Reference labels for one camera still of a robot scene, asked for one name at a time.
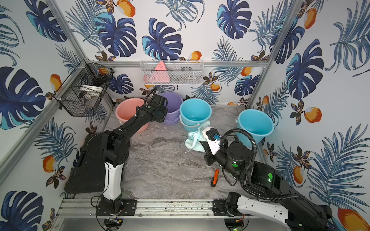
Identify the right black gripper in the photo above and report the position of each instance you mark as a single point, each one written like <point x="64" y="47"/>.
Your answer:
<point x="209" y="158"/>

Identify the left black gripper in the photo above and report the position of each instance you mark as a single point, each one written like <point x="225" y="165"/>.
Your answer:
<point x="159" y="102"/>

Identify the purple plastic bucket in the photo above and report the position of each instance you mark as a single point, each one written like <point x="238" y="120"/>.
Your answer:
<point x="174" y="102"/>

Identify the pink plastic bucket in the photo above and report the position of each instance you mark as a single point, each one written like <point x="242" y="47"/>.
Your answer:
<point x="132" y="113"/>

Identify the mint green microfiber cloth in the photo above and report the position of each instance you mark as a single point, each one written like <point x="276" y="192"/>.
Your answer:
<point x="195" y="137"/>

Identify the teal bucket with white handle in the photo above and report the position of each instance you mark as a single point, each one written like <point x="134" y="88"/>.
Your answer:
<point x="193" y="113"/>

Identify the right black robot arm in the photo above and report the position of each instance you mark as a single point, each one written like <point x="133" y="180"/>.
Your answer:
<point x="273" y="198"/>

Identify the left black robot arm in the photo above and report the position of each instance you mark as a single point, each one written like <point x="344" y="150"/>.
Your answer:
<point x="115" y="152"/>

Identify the pink triangular sponge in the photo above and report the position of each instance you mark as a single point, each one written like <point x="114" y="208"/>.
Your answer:
<point x="159" y="74"/>

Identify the black ribbed case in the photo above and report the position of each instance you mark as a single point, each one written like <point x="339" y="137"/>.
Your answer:
<point x="88" y="172"/>

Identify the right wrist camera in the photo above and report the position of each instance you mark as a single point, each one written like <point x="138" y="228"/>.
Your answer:
<point x="213" y="138"/>

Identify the orange handled screwdriver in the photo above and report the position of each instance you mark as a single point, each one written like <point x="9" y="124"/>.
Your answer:
<point x="215" y="178"/>

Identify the teal bucket on wall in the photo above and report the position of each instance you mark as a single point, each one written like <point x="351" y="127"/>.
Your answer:
<point x="255" y="122"/>

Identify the black wire basket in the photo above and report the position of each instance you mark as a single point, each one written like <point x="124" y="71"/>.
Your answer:
<point x="82" y="92"/>

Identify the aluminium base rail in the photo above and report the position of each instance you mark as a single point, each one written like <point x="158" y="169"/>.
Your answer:
<point x="175" y="208"/>

